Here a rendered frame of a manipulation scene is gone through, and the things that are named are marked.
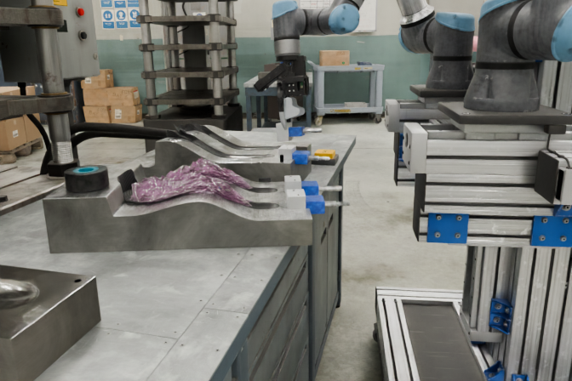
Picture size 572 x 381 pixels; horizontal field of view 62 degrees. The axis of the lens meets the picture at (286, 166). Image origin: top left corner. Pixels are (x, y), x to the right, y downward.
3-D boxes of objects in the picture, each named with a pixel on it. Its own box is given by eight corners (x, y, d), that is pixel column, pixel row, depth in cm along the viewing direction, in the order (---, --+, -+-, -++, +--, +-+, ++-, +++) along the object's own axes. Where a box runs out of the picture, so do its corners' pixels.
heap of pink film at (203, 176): (254, 184, 112) (252, 152, 110) (252, 210, 94) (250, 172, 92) (142, 187, 110) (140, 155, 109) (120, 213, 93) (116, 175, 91)
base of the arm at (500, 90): (523, 103, 110) (528, 59, 107) (551, 112, 95) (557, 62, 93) (456, 103, 112) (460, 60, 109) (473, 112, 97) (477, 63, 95)
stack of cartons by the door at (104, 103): (144, 120, 778) (139, 68, 757) (136, 123, 746) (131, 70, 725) (93, 120, 783) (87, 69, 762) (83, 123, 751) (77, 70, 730)
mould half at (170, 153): (311, 171, 145) (311, 127, 141) (290, 197, 121) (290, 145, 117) (163, 163, 157) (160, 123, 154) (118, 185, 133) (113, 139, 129)
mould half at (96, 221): (301, 201, 117) (301, 159, 114) (312, 245, 92) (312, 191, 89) (96, 207, 115) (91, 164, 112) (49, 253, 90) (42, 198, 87)
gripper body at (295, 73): (304, 96, 134) (301, 54, 133) (275, 99, 137) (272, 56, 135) (310, 96, 142) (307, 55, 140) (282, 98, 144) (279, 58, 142)
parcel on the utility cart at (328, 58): (345, 69, 727) (345, 49, 720) (349, 70, 696) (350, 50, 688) (318, 69, 724) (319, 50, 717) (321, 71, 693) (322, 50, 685)
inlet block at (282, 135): (323, 139, 141) (323, 120, 141) (320, 140, 136) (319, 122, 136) (281, 139, 145) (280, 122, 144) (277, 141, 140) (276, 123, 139)
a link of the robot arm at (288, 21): (305, -2, 134) (277, -3, 130) (306, 38, 135) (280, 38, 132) (292, 4, 141) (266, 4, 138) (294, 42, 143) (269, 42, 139)
